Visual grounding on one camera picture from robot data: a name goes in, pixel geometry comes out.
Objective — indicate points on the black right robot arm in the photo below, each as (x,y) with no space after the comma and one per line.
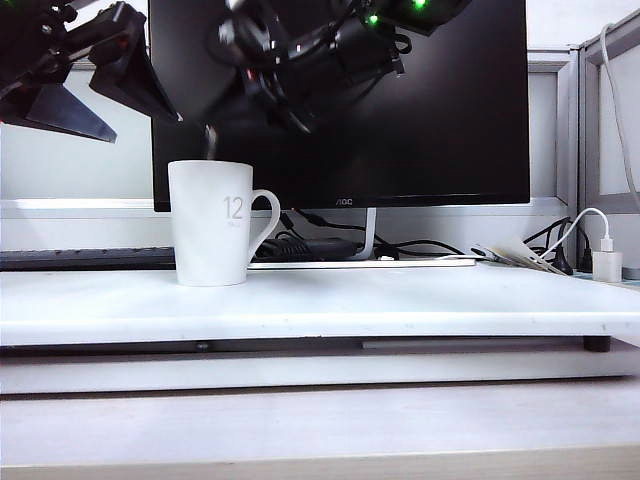
(425,15)

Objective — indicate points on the white USB charger block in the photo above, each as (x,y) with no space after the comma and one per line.
(607,267)

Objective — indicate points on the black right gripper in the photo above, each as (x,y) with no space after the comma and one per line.
(255,40)

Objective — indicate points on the black AOC monitor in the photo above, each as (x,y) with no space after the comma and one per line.
(425,150)

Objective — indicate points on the white raised board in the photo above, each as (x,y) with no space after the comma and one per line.
(350,305)

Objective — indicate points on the black power plug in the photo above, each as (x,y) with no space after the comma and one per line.
(585,255)

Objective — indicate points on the silver side partition frame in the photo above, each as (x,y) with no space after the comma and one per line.
(589,150)

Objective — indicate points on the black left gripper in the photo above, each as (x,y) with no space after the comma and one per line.
(30,40)

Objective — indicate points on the black keyboard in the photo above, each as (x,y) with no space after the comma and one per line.
(90,259)

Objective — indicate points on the silver metal spoon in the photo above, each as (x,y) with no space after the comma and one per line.
(210,142)

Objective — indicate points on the silver monitor stand neck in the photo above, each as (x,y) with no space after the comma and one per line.
(370,235)

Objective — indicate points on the white mug with 12 print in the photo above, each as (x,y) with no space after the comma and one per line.
(210,235)

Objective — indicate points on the stack of paper leaflets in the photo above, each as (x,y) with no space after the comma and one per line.
(520,252)

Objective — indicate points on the black rubber foot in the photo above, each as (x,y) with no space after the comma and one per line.
(597,344)

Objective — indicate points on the black power brick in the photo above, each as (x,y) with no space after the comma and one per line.
(315,247)

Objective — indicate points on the silver back partition frame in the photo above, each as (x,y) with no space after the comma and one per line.
(562,125)

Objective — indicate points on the white flat monitor base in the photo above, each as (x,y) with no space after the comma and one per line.
(400,263)

